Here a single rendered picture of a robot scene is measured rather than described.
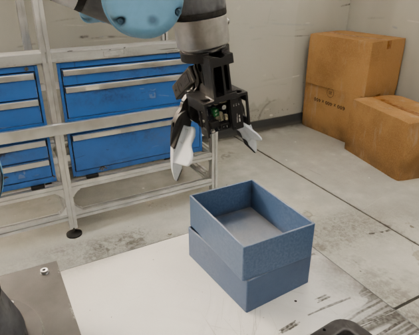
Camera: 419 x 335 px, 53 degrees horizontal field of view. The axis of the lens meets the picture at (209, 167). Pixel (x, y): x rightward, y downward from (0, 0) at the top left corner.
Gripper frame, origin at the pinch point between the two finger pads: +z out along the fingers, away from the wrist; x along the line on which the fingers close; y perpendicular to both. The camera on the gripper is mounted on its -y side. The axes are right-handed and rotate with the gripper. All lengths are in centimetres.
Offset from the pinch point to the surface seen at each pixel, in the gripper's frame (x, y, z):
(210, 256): -3.1, -1.1, 19.2
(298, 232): 9.7, 9.6, 12.8
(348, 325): -4.0, 36.1, 0.9
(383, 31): 247, -196, 49
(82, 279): -26.2, -11.5, 20.8
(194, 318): -11.1, 7.4, 23.1
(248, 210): 10.2, -9.1, 18.7
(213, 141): 62, -140, 66
